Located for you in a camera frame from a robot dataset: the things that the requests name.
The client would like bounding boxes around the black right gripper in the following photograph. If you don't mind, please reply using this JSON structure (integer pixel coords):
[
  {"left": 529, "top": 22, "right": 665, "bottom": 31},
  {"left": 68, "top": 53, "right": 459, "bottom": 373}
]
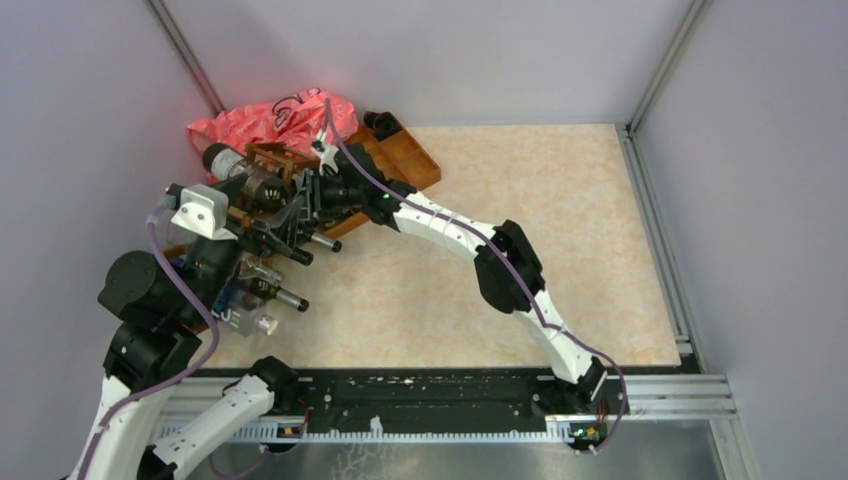
[{"left": 298, "top": 169, "right": 365, "bottom": 223}]

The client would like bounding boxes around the green wine bottle black neck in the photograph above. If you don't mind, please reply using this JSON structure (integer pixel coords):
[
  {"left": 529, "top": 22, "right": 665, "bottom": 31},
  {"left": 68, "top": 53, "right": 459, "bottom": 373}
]
[{"left": 284, "top": 246, "right": 314, "bottom": 266}]

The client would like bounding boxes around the green wine bottle silver foil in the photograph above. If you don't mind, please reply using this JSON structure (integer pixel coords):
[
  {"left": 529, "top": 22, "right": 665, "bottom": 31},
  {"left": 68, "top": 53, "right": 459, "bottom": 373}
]
[{"left": 308, "top": 231, "right": 343, "bottom": 253}]

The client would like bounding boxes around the green wine bottle silver neck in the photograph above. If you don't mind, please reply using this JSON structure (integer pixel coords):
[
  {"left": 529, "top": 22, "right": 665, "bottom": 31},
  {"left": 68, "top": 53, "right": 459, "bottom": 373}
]
[{"left": 261, "top": 282, "right": 310, "bottom": 312}]

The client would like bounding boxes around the dark wine bottle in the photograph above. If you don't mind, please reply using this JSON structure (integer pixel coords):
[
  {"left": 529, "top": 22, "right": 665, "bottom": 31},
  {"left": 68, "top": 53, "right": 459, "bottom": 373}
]
[{"left": 201, "top": 143, "right": 288, "bottom": 213}]

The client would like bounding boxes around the blue liquid square bottle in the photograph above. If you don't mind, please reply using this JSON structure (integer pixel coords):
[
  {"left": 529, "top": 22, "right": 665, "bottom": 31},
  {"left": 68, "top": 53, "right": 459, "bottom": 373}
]
[{"left": 212, "top": 293, "right": 279, "bottom": 337}]

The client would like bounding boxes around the clear glass bottle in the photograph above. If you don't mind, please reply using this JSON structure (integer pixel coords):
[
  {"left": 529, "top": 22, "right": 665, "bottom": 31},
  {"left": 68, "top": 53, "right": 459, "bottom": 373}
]
[{"left": 238, "top": 256, "right": 285, "bottom": 287}]

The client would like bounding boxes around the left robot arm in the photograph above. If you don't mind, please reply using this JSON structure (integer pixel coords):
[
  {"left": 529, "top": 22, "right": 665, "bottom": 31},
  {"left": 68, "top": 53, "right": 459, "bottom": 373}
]
[{"left": 70, "top": 203, "right": 309, "bottom": 479}]

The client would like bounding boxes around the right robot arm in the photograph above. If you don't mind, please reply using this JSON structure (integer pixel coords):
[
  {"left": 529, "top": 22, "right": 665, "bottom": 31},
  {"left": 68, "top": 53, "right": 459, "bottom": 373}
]
[{"left": 300, "top": 140, "right": 607, "bottom": 412}]

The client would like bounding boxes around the brown wooden wine rack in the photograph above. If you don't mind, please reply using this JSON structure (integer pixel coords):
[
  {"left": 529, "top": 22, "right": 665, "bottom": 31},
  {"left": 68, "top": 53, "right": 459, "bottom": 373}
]
[{"left": 162, "top": 140, "right": 323, "bottom": 336}]

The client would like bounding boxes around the pink plastic bag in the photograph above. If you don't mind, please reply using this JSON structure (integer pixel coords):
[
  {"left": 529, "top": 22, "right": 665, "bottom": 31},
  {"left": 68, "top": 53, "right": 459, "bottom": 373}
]
[{"left": 187, "top": 88, "right": 359, "bottom": 155}]

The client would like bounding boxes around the wooden compartment tray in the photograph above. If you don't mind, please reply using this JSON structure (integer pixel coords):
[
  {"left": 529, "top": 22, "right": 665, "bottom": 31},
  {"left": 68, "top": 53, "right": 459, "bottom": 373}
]
[{"left": 321, "top": 120, "right": 442, "bottom": 239}]

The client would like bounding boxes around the rolled dark sock far corner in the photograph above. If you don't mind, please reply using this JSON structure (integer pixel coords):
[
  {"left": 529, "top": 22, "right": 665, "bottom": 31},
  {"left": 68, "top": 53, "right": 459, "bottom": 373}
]
[{"left": 363, "top": 111, "right": 403, "bottom": 142}]

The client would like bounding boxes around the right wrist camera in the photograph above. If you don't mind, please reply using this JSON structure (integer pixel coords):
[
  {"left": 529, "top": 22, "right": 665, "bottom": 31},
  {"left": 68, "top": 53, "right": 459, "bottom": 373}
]
[{"left": 311, "top": 139, "right": 339, "bottom": 176}]

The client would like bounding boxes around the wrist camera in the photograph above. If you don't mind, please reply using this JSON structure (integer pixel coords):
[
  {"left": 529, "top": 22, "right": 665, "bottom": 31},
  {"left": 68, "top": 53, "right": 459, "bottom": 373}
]
[
  {"left": 311, "top": 139, "right": 339, "bottom": 176},
  {"left": 165, "top": 184, "right": 236, "bottom": 241}
]

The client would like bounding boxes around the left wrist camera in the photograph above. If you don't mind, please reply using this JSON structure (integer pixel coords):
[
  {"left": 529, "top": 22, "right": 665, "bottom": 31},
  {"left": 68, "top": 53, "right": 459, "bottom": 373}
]
[{"left": 165, "top": 184, "right": 236, "bottom": 241}]

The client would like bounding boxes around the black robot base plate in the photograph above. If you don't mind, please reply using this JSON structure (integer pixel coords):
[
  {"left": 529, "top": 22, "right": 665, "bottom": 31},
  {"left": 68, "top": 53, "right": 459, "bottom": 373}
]
[{"left": 271, "top": 367, "right": 629, "bottom": 434}]

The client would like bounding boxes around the white cable duct strip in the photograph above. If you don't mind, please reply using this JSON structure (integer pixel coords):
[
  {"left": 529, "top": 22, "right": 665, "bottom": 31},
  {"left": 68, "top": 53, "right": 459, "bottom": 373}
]
[{"left": 226, "top": 420, "right": 575, "bottom": 445}]

